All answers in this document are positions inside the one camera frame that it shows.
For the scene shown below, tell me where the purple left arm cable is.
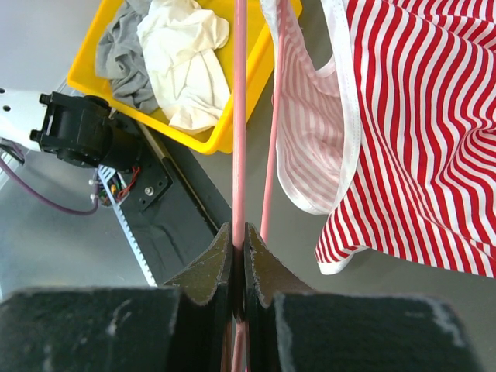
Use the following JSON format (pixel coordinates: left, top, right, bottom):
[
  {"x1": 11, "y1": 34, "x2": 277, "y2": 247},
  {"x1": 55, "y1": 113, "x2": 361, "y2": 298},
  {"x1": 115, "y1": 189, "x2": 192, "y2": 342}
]
[{"x1": 0, "y1": 157, "x2": 100, "y2": 216}]

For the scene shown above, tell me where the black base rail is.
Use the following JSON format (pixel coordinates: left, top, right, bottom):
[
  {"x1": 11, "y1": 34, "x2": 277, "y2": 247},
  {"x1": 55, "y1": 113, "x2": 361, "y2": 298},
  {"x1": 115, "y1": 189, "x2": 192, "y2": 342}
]
[{"x1": 98, "y1": 114, "x2": 232, "y2": 287}]

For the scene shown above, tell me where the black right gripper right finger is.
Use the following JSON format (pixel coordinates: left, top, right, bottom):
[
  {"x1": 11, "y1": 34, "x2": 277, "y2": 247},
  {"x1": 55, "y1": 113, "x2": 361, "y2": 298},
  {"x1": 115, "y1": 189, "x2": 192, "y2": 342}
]
[{"x1": 244, "y1": 224, "x2": 482, "y2": 371}]

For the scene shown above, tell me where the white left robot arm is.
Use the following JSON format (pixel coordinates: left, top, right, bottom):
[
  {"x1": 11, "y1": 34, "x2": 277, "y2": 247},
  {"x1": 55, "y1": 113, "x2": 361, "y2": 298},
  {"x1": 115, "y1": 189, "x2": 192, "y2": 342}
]
[{"x1": 1, "y1": 87, "x2": 143, "y2": 171}]

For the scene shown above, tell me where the cream white cloth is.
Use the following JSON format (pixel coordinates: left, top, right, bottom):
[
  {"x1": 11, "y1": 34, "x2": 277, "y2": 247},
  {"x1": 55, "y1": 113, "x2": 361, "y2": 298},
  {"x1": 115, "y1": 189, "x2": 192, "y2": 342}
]
[{"x1": 136, "y1": 1, "x2": 230, "y2": 134}]

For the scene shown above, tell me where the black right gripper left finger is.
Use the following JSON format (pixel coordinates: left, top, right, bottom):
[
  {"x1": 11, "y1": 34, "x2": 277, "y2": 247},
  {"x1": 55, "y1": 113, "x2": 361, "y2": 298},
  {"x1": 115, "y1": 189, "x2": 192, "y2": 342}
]
[{"x1": 1, "y1": 224, "x2": 233, "y2": 371}]

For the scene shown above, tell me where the red white striped tank top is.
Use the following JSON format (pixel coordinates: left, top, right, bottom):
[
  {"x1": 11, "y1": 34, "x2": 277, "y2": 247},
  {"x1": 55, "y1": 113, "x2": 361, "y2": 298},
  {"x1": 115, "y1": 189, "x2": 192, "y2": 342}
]
[{"x1": 261, "y1": 1, "x2": 495, "y2": 277}]

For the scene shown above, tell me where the yellow plastic bin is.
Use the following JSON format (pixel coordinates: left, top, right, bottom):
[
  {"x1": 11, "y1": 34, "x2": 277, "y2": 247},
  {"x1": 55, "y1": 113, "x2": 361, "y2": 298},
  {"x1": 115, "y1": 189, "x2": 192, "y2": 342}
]
[{"x1": 66, "y1": 0, "x2": 303, "y2": 156}]

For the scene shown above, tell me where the grey cloth in bin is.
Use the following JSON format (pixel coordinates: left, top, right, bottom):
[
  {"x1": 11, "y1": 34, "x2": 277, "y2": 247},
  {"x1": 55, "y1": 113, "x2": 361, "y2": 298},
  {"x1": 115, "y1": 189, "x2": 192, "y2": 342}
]
[{"x1": 95, "y1": 0, "x2": 158, "y2": 114}]

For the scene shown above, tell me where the pink wire hanger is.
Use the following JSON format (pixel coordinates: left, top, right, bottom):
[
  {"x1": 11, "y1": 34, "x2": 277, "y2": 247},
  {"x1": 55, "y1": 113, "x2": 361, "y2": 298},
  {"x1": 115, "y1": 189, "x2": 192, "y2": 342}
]
[{"x1": 231, "y1": 1, "x2": 281, "y2": 371}]

